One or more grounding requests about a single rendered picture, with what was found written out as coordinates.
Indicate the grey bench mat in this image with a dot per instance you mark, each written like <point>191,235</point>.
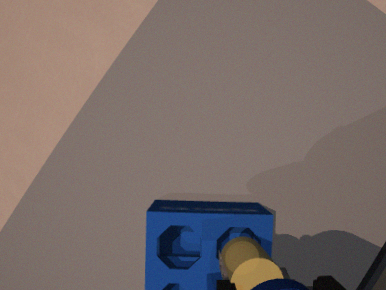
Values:
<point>278,102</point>

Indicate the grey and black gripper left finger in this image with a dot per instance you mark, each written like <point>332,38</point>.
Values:
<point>225,285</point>

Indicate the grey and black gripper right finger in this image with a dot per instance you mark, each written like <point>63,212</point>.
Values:
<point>327,283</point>

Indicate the blue tube rack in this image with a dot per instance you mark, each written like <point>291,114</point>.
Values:
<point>186,228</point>

